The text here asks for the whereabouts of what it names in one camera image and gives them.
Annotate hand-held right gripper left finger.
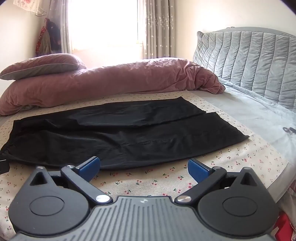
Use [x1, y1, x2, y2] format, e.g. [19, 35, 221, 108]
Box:
[26, 156, 114, 205]

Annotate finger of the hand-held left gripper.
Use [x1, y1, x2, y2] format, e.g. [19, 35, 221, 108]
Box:
[0, 159, 10, 175]

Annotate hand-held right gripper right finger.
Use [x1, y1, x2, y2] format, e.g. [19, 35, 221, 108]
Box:
[174, 158, 264, 205]

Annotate black pants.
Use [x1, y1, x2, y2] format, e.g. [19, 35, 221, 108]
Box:
[0, 97, 250, 169]

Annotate cherry print bed sheet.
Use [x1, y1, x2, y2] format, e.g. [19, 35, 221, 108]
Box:
[0, 89, 288, 241]

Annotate light grey bed sheet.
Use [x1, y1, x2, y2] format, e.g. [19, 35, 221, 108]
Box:
[201, 77, 296, 167]

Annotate red box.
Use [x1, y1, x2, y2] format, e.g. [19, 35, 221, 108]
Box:
[273, 212, 295, 241]

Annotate pink pillow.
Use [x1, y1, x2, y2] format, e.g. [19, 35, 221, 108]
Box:
[0, 53, 87, 81]

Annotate hanging dark and red clothes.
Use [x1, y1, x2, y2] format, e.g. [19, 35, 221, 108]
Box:
[35, 18, 62, 56]

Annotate bright window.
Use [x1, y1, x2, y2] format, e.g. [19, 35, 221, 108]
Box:
[67, 0, 148, 58]

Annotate grey star print curtain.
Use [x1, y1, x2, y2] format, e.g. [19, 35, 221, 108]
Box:
[143, 0, 176, 59]
[50, 0, 73, 55]

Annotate hanging floral cloth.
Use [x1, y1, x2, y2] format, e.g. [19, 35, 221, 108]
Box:
[13, 0, 50, 15]

